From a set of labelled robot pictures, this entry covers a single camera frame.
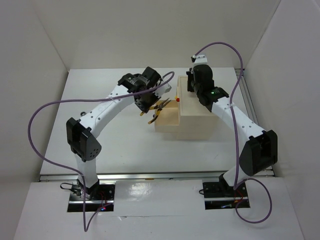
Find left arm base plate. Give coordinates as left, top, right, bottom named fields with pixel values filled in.
left=60, top=182, right=116, bottom=213

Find aluminium side rail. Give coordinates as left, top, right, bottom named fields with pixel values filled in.
left=239, top=74, right=255, bottom=116

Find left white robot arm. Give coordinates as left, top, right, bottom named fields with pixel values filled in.
left=66, top=67, right=172, bottom=200

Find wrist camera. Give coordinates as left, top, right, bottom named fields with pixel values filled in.
left=191, top=54, right=208, bottom=65
left=159, top=83, right=172, bottom=94

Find beige blue-knob drawer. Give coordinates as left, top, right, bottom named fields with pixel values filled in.
left=154, top=100, right=179, bottom=133

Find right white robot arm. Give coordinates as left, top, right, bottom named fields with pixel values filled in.
left=186, top=64, right=278, bottom=196

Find aluminium front rail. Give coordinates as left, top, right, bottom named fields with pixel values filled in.
left=39, top=171, right=224, bottom=182

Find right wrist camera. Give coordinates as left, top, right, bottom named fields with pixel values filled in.
left=191, top=54, right=208, bottom=65

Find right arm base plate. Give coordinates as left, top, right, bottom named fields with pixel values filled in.
left=198, top=182, right=250, bottom=210

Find beige drawer cabinet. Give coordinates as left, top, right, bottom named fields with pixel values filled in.
left=176, top=76, right=218, bottom=141

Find yellow black pliers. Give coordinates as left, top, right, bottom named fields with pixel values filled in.
left=148, top=98, right=171, bottom=125

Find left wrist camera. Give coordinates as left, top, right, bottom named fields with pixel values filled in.
left=159, top=83, right=172, bottom=94

